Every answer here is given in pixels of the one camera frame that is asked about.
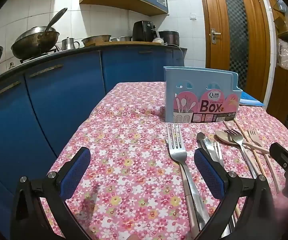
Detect white power cable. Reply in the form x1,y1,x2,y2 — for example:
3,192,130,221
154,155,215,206
169,44,185,67

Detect steel colander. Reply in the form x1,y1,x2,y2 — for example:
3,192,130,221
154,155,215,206
81,34,112,47

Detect pink floral tablecloth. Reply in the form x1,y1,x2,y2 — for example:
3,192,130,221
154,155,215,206
40,81,288,240

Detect pink and white bags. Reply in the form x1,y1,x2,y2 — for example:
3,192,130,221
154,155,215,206
277,40,288,70

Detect large metal fork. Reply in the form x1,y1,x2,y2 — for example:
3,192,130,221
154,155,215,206
166,123,206,230

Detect beige spoon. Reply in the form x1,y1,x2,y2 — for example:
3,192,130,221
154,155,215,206
215,129,271,154

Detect steel ladle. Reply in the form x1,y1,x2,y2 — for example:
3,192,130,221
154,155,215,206
44,7,68,33

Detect blue workbook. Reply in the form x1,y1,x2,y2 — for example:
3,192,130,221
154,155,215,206
239,91,264,107

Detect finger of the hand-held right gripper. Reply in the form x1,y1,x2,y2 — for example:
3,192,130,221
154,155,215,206
269,142,288,195

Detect steel kettle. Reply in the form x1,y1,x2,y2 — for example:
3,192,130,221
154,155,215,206
61,37,80,50

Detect wooden door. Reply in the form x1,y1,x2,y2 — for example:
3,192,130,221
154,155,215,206
198,0,271,110

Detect dark rice cooker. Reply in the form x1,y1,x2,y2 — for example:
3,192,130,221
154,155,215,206
158,31,179,45

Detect black air fryer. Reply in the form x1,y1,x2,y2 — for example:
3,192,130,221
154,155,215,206
132,21,159,42

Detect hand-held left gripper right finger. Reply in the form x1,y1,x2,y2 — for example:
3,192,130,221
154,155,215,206
194,149,284,240

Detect slim metal fork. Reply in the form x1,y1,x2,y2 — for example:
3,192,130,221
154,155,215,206
213,141,238,239

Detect wooden cutting board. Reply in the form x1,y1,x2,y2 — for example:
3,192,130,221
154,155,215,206
95,41,163,46

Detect steel wok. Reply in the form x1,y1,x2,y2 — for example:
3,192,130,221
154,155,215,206
11,26,60,59

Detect light blue utensil box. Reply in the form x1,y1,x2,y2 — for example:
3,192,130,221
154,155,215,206
163,66,243,123

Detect wooden shelf unit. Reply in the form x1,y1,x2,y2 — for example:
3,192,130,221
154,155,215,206
264,0,288,122

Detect gas stove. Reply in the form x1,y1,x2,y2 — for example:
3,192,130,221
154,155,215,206
20,47,59,63

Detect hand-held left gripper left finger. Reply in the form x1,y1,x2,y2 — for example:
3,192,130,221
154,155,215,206
10,147,94,240

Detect blue kitchen base cabinet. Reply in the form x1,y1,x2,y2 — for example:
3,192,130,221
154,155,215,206
0,45,187,240

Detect metal spoon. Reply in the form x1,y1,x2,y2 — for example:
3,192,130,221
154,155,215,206
196,132,234,239

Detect cardboard box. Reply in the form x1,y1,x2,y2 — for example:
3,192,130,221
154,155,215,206
274,15,288,36

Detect metal door handle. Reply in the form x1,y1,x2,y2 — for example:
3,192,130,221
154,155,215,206
210,29,221,43

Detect beige fork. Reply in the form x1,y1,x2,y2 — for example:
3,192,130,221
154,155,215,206
247,127,281,194

